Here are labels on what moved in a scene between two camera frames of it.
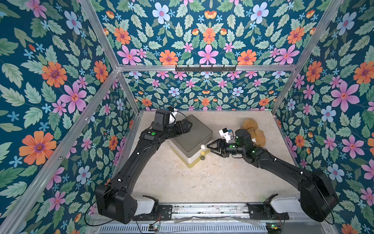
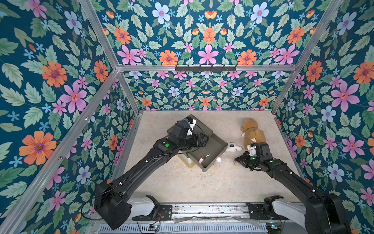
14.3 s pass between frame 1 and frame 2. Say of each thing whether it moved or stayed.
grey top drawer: moved
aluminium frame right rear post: stayed
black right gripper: moved
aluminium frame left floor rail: stayed
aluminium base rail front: stayed
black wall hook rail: stayed
